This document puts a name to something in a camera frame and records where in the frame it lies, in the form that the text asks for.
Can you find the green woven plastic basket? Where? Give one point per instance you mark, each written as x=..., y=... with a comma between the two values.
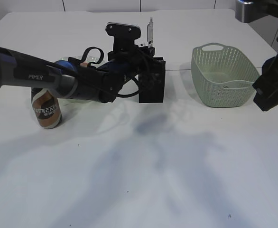
x=216, y=65

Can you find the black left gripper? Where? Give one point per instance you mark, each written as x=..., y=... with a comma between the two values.
x=122, y=68

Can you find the black mesh pen holder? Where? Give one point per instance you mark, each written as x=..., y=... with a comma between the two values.
x=152, y=86

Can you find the grey white ballpoint pen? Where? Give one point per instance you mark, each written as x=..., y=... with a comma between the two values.
x=150, y=33

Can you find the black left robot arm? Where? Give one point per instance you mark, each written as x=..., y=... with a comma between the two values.
x=63, y=79

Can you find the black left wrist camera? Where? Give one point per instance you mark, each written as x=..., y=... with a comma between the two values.
x=124, y=35

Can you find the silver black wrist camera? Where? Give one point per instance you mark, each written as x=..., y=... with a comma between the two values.
x=247, y=11

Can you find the blue black right robot arm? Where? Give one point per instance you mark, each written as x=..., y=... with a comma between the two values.
x=266, y=85

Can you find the brown Nescafe coffee bottle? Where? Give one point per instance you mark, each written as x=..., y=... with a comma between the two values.
x=46, y=108

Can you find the green wavy glass plate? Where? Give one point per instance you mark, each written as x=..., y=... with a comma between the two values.
x=88, y=59

